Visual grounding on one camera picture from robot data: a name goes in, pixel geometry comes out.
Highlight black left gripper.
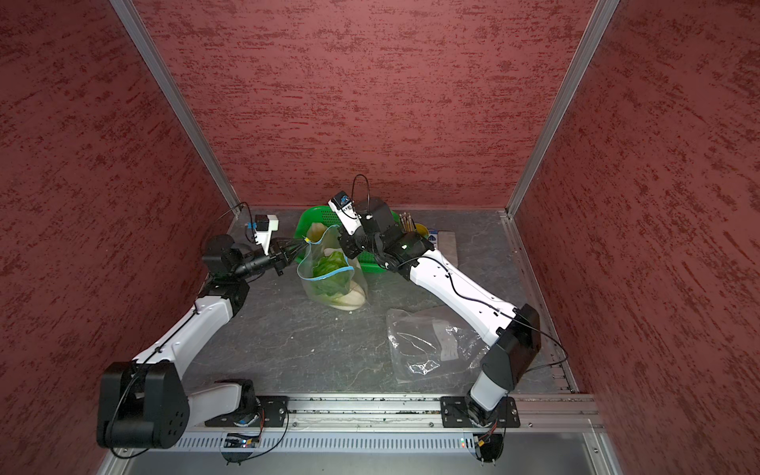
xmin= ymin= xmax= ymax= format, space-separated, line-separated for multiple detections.
xmin=234 ymin=236 xmax=310 ymax=278

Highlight chinese cabbage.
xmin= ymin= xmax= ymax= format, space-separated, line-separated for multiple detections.
xmin=327 ymin=280 xmax=366 ymax=312
xmin=309 ymin=251 xmax=353 ymax=297

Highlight clear zipper bag blue seal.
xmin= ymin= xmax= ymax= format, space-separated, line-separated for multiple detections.
xmin=297 ymin=223 xmax=367 ymax=312

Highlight spare clear zipper bag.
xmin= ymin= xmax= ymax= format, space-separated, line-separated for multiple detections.
xmin=386 ymin=306 xmax=488 ymax=384

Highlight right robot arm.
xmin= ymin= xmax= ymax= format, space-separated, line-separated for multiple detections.
xmin=329 ymin=192 xmax=542 ymax=427

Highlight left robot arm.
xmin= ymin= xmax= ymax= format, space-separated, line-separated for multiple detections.
xmin=96 ymin=235 xmax=307 ymax=453

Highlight green plastic perforated basket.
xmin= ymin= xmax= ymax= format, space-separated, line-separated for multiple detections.
xmin=294 ymin=205 xmax=385 ymax=274

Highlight yellow pencil cup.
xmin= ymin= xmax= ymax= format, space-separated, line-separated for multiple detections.
xmin=416 ymin=224 xmax=429 ymax=239

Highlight blue white small box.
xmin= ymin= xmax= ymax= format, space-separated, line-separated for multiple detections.
xmin=427 ymin=230 xmax=439 ymax=249

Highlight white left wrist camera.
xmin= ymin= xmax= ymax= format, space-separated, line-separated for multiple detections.
xmin=251 ymin=214 xmax=279 ymax=255

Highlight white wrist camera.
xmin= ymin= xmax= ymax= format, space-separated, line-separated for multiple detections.
xmin=328 ymin=191 xmax=358 ymax=220
xmin=251 ymin=214 xmax=279 ymax=255

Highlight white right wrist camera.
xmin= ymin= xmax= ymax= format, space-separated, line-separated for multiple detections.
xmin=328 ymin=191 xmax=358 ymax=220

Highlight black right camera cable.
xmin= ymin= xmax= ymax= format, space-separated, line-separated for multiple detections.
xmin=349 ymin=173 xmax=569 ymax=374

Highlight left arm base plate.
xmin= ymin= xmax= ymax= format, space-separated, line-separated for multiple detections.
xmin=204 ymin=396 xmax=289 ymax=431

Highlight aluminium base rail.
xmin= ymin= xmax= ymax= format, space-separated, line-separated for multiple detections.
xmin=177 ymin=391 xmax=604 ymax=435

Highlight aluminium left corner post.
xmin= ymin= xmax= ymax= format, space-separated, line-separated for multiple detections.
xmin=109 ymin=0 xmax=241 ymax=207

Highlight aluminium corner post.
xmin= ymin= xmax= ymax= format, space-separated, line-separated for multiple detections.
xmin=109 ymin=0 xmax=241 ymax=207
xmin=506 ymin=0 xmax=619 ymax=221

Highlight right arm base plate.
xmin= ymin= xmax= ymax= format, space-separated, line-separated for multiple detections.
xmin=439 ymin=396 xmax=521 ymax=429

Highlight perforated white cable tray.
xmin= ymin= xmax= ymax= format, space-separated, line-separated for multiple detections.
xmin=170 ymin=433 xmax=478 ymax=455

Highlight aluminium right corner post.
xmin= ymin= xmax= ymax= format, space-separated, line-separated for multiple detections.
xmin=506 ymin=0 xmax=619 ymax=221

